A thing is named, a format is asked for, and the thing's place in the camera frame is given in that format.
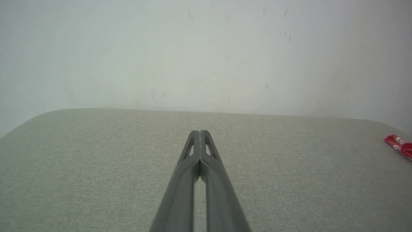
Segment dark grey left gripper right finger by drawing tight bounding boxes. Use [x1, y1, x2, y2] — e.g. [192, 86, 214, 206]
[200, 130, 252, 232]

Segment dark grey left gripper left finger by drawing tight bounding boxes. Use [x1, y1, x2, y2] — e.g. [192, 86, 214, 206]
[150, 130, 201, 232]

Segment red basketball jersey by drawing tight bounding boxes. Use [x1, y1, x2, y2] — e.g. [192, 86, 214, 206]
[384, 133, 412, 161]

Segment grey fabric sofa cushion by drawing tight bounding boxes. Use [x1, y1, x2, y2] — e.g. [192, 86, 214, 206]
[0, 108, 412, 232]

